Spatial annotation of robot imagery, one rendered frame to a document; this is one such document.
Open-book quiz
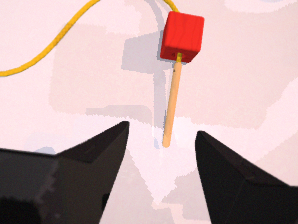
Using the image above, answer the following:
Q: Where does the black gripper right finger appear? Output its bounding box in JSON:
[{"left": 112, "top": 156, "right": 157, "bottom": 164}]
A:
[{"left": 194, "top": 130, "right": 298, "bottom": 224}]

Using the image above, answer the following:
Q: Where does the red wooden block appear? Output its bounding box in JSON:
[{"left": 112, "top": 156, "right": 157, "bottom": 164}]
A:
[{"left": 160, "top": 11, "right": 204, "bottom": 63}]

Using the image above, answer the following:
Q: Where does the thin wooden stick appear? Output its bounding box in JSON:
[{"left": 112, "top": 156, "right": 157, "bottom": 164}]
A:
[{"left": 0, "top": 0, "right": 183, "bottom": 148}]

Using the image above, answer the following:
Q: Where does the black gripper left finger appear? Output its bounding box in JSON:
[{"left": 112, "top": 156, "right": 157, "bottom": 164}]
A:
[{"left": 0, "top": 121, "right": 130, "bottom": 224}]

